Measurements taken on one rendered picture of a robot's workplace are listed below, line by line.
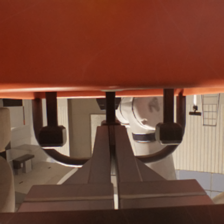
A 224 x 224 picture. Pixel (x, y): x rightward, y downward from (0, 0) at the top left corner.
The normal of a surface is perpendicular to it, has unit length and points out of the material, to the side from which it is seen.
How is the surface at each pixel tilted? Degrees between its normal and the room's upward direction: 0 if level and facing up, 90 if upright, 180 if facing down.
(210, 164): 90
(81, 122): 90
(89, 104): 90
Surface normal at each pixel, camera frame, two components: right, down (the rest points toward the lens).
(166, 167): 0.35, 0.03
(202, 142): -0.31, 0.07
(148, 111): 0.08, 0.02
